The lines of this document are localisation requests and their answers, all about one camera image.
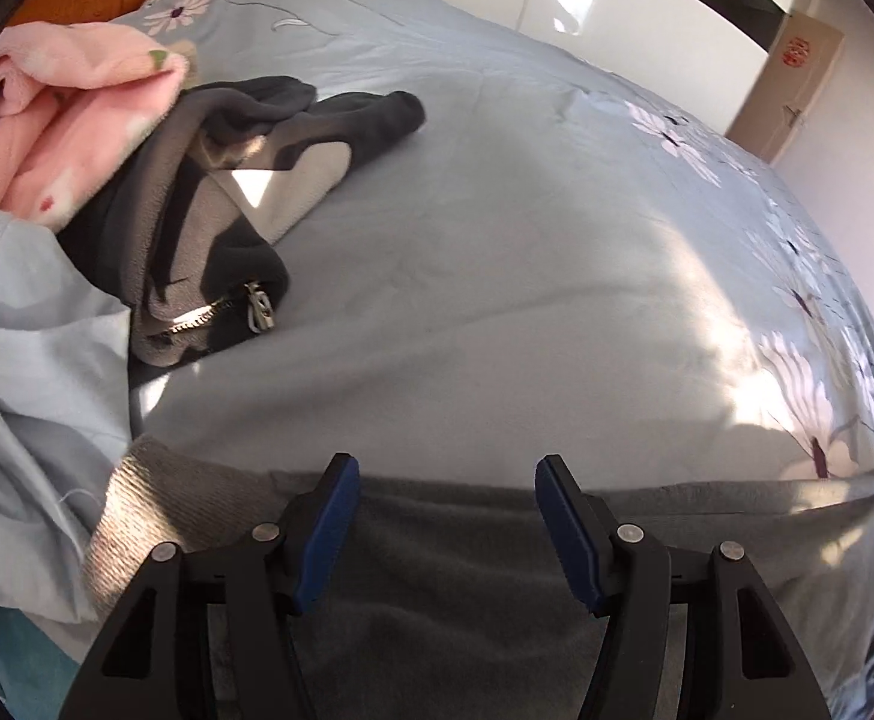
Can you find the blue floral bed sheet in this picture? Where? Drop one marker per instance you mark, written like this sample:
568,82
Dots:
527,255

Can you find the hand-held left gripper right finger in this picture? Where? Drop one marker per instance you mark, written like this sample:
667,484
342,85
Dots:
573,540

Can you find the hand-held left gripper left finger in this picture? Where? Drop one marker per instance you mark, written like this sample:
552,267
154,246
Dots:
324,540

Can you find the cardboard box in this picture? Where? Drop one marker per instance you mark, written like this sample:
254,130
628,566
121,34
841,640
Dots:
786,82

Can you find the grey sweatshirt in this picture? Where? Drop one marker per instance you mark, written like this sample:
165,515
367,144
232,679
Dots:
452,585

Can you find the pink floral garment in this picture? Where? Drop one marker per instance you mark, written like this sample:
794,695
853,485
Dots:
62,120

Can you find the light blue shirt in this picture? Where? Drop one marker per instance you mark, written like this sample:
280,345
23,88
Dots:
24,405

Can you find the black grey fleece jacket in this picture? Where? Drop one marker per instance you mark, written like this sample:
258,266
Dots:
219,217

